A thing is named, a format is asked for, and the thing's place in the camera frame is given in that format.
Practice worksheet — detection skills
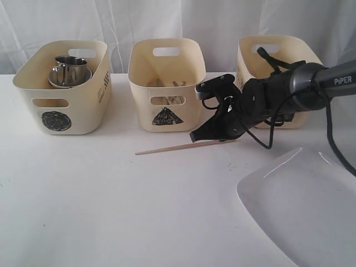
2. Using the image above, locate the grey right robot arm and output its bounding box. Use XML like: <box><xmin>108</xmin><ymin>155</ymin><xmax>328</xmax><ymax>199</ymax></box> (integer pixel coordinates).
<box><xmin>190</xmin><ymin>60</ymin><xmax>355</xmax><ymax>142</ymax></box>

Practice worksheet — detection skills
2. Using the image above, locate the stainless steel mug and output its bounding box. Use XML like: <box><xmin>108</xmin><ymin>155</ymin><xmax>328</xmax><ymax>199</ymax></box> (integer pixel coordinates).
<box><xmin>51</xmin><ymin>66</ymin><xmax>88</xmax><ymax>84</ymax></box>
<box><xmin>55</xmin><ymin>55</ymin><xmax>87</xmax><ymax>71</ymax></box>

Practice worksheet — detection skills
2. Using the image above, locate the white curtain backdrop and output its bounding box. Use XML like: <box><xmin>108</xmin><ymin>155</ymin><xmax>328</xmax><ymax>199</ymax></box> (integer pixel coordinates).
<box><xmin>1</xmin><ymin>1</ymin><xmax>355</xmax><ymax>74</ymax></box>

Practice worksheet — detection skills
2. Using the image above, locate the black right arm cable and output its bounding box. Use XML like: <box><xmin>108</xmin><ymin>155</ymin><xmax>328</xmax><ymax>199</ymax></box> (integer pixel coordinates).
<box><xmin>200</xmin><ymin>46</ymin><xmax>356</xmax><ymax>179</ymax></box>

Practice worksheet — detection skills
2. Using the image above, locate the white rectangular plate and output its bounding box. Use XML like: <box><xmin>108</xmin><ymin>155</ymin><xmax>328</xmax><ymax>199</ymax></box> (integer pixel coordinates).
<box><xmin>236</xmin><ymin>147</ymin><xmax>355</xmax><ymax>266</ymax></box>

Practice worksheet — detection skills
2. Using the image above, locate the long stainless steel spoon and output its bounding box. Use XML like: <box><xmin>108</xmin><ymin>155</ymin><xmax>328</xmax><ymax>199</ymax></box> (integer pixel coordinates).
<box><xmin>150</xmin><ymin>96</ymin><xmax>186</xmax><ymax>106</ymax></box>

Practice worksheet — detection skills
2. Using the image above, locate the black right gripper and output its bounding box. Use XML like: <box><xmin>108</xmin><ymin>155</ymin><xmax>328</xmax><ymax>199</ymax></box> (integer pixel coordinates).
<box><xmin>189</xmin><ymin>104</ymin><xmax>246</xmax><ymax>143</ymax></box>

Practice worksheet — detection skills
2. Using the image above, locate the white ceramic bowl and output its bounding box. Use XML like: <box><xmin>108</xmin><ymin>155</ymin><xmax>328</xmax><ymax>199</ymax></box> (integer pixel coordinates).
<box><xmin>48</xmin><ymin>68</ymin><xmax>92</xmax><ymax>89</ymax></box>

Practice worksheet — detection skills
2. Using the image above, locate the cream bin with circle mark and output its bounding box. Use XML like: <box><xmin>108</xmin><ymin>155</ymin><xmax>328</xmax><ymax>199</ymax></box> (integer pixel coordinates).
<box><xmin>13</xmin><ymin>40</ymin><xmax>112</xmax><ymax>135</ymax></box>

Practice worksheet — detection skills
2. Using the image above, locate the cream bin with triangle mark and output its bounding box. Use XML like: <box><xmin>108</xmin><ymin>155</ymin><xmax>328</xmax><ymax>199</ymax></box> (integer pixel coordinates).
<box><xmin>128</xmin><ymin>38</ymin><xmax>206</xmax><ymax>132</ymax></box>

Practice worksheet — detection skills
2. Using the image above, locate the cream bin with square mark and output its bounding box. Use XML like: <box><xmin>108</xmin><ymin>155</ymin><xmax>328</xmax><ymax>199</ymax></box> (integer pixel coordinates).
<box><xmin>236</xmin><ymin>36</ymin><xmax>325</xmax><ymax>130</ymax></box>

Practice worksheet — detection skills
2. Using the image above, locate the stainless steel knife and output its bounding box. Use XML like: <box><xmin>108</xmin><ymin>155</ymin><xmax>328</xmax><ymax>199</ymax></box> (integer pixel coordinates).
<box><xmin>155</xmin><ymin>78</ymin><xmax>165</xmax><ymax>87</ymax></box>

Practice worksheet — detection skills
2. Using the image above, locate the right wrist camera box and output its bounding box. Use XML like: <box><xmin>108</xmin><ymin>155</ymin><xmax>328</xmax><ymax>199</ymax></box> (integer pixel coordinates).
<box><xmin>195</xmin><ymin>74</ymin><xmax>241</xmax><ymax>102</ymax></box>

